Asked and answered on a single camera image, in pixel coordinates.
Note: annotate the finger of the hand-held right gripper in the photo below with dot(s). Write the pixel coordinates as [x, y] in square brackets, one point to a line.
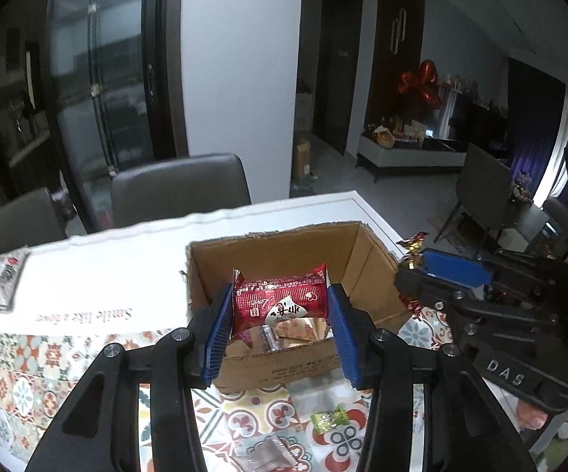
[441, 297]
[456, 268]

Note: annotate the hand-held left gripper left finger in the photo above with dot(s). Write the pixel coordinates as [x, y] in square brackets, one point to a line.
[217, 337]

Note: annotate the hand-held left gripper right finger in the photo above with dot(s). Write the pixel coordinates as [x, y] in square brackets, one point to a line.
[343, 339]

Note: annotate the crinkled gold snack packet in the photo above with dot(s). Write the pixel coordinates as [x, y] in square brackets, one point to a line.
[303, 329]

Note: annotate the gold red candy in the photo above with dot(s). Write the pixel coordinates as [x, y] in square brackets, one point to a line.
[413, 248]

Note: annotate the dark red snack packet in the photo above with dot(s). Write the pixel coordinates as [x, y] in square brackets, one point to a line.
[279, 300]

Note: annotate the person's right hand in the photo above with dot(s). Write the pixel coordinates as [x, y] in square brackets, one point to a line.
[534, 415]

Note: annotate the small green candy packet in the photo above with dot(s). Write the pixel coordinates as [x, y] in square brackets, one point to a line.
[330, 419]

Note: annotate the grey side chair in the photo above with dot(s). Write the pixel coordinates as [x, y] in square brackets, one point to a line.
[490, 191]

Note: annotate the white low cabinet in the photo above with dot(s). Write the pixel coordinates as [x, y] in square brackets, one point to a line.
[411, 157]

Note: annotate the clear snack packet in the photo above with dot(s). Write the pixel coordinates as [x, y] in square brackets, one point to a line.
[264, 452]

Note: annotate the woven gift basket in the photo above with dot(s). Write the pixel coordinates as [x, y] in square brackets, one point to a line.
[384, 138]

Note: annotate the black television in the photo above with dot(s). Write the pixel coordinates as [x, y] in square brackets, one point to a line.
[478, 118]

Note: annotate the grey dining chair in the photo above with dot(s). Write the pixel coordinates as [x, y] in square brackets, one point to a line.
[28, 221]
[180, 187]

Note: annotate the purple white curtain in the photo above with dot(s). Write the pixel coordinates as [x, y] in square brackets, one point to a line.
[559, 142]

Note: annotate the small cardboard box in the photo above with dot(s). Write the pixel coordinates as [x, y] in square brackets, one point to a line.
[301, 157]

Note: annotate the red foil balloons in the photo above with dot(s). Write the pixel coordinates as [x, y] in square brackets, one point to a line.
[421, 83]

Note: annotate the patterned tissue cover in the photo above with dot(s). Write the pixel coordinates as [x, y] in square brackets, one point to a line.
[1, 278]

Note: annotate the dark wooden door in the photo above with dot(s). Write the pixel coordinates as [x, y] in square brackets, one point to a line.
[338, 73]

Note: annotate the dark tall cabinet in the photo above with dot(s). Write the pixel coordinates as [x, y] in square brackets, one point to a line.
[396, 44]

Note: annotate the sliding glass door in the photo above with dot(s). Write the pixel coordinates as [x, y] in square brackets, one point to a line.
[82, 83]

